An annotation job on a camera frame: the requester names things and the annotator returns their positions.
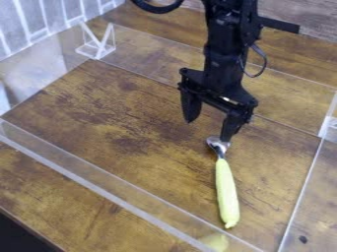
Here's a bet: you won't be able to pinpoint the black strip on table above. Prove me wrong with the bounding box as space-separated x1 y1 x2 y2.
261 17 300 33

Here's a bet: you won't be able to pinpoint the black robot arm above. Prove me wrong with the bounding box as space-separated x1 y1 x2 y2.
178 0 263 142

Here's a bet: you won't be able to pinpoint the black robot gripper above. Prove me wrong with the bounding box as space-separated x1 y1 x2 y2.
178 48 259 142

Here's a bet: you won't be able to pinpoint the clear acrylic enclosure walls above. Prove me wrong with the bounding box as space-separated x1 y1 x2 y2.
0 25 337 252

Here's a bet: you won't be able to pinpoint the clear acrylic triangular bracket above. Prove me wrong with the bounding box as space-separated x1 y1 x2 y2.
76 23 117 60

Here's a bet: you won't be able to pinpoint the green handled metal spoon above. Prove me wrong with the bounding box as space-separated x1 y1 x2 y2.
208 136 240 228

